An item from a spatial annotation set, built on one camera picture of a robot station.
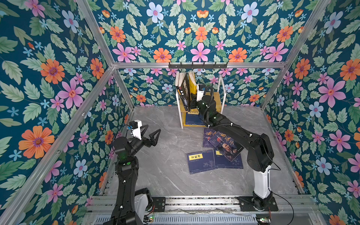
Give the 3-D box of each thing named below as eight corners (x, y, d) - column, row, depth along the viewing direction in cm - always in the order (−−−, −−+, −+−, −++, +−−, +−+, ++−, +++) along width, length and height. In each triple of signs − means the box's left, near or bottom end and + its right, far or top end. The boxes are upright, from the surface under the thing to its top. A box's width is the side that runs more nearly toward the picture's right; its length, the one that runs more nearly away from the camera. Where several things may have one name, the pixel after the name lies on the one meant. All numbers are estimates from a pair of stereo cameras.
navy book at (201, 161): (190, 174, 86) (190, 172, 85) (186, 155, 94) (186, 153, 93) (217, 169, 88) (218, 167, 86) (212, 150, 96) (212, 149, 95)
